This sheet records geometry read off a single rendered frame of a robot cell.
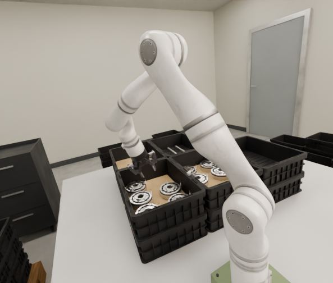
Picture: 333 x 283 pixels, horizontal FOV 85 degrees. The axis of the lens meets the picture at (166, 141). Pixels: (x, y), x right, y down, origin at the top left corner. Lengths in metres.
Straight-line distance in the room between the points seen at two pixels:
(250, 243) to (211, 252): 0.38
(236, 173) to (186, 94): 0.22
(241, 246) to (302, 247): 0.46
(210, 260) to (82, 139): 3.57
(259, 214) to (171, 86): 0.32
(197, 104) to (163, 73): 0.10
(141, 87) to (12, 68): 3.59
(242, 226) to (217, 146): 0.18
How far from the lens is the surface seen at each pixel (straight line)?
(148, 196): 0.87
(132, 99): 0.57
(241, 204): 0.42
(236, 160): 0.44
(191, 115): 0.40
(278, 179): 1.05
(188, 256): 0.83
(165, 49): 0.43
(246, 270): 0.56
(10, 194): 2.15
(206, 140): 0.40
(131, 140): 0.71
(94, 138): 4.06
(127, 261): 0.86
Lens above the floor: 1.35
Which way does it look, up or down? 18 degrees down
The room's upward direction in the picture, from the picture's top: 7 degrees counter-clockwise
